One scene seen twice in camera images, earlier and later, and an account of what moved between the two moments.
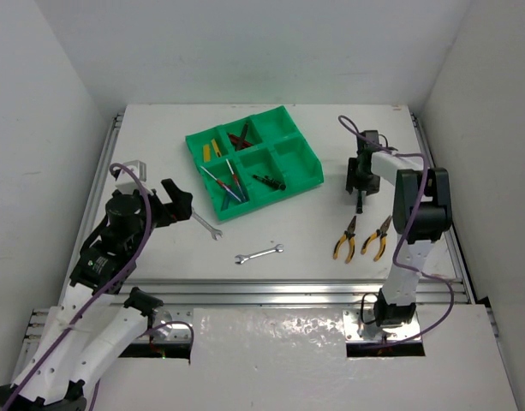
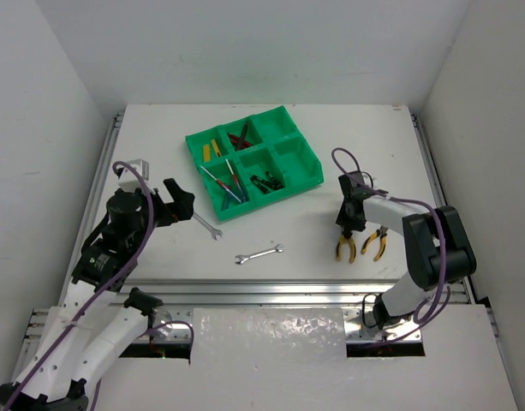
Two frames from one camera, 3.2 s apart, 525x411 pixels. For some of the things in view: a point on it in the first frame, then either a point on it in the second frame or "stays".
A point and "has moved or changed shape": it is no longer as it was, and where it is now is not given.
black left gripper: [162, 210] stays
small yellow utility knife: [216, 148] stays
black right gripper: [354, 183] -> [344, 220]
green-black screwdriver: [271, 181] stays
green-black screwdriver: [359, 205] has moved or changed shape
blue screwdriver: [226, 201] stays
